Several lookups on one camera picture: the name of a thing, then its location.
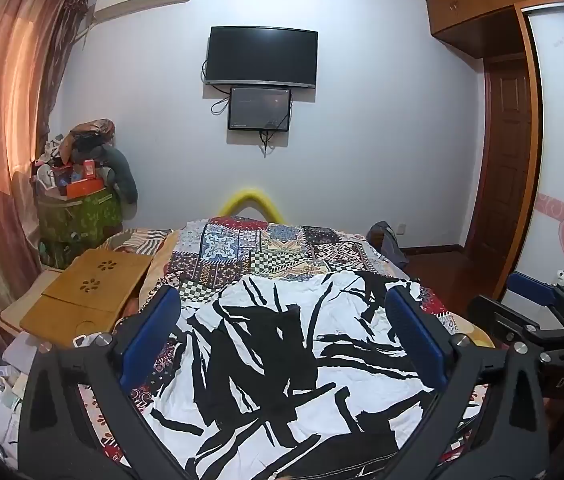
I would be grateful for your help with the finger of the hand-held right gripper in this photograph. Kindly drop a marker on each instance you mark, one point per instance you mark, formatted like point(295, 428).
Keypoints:
point(506, 322)
point(531, 287)

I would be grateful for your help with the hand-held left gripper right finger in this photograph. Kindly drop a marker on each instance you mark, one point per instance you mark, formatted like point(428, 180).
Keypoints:
point(414, 335)

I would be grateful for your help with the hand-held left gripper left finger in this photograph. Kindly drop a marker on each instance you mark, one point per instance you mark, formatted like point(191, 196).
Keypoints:
point(154, 330)

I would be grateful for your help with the black and white patterned garment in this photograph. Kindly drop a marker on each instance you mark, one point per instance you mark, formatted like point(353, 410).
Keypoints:
point(262, 360)

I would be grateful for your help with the yellow bed sheet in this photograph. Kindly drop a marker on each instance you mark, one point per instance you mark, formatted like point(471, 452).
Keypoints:
point(476, 332)

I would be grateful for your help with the wooden lap desk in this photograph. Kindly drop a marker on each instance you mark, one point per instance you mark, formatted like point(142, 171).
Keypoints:
point(87, 285)

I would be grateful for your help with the patchwork printed blanket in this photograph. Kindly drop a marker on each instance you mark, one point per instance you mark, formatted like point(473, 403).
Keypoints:
point(242, 250)

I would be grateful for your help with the brown wooden door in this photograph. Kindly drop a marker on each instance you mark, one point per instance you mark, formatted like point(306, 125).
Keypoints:
point(504, 160)

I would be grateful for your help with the green fabric storage box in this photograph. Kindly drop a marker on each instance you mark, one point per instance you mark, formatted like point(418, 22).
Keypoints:
point(82, 220)

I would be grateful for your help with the beige board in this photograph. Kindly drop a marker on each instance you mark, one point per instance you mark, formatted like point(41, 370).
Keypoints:
point(9, 317)

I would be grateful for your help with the grey stuffed cushion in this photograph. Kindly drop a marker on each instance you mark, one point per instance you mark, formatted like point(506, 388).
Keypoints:
point(122, 175)

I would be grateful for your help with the pile of clutter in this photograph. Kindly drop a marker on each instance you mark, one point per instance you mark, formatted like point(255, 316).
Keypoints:
point(79, 160)

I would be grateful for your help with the white wardrobe sliding door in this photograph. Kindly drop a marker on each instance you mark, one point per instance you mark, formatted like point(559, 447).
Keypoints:
point(561, 85)

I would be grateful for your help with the wooden overhead cabinet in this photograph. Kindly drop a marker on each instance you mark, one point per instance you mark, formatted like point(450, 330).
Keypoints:
point(481, 10)

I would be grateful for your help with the white wall socket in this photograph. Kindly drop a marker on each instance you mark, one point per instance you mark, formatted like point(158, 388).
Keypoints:
point(400, 229)

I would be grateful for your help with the small black wall monitor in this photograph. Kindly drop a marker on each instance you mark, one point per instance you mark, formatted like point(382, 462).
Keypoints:
point(259, 108)

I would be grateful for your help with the black wall television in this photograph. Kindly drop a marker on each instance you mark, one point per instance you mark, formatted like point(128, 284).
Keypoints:
point(262, 55)

